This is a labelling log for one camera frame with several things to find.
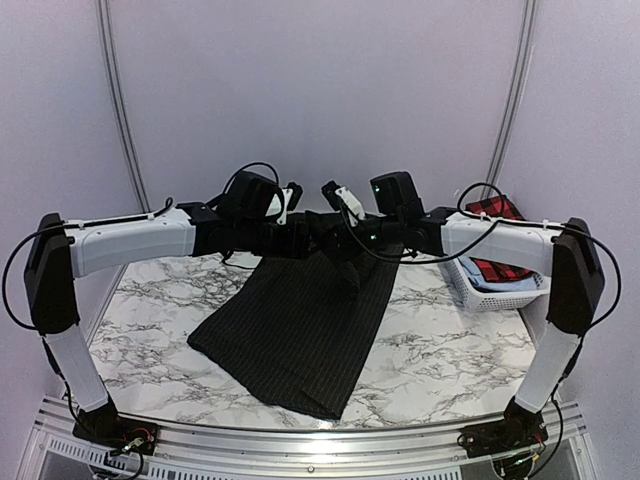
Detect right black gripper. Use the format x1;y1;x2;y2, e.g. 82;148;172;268
321;214;403;263

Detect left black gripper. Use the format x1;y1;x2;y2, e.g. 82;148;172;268
237;216;323;259

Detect black pinstriped long sleeve shirt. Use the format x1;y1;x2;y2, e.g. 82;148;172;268
186;209;401;420

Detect white plastic laundry basket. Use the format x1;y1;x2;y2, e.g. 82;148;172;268
443;260;551;312

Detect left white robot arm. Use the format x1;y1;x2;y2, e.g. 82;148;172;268
24;170;311;445

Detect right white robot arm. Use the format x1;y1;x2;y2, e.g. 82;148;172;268
322;171;607;456

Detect light blue shirt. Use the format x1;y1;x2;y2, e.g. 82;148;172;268
457;257;537;293

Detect red black plaid shirt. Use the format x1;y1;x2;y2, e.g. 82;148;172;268
464;194;539;286

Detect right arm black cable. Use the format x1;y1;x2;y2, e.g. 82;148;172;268
369;182;622;441

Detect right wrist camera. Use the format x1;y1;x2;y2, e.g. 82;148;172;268
321;181;366;227

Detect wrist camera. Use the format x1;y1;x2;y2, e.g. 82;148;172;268
321;181;366;227
267;182;303;226

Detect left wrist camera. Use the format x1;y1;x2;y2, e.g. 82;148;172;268
267;182;303;226

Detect right aluminium frame post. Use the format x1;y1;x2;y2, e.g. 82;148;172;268
483;0;539;186

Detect aluminium frame post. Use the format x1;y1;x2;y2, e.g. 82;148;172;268
483;0;539;186
95;0;152;216

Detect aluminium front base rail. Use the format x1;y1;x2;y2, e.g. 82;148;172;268
17;397;603;479

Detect left aluminium frame post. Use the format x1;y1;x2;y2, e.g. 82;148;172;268
95;0;152;216

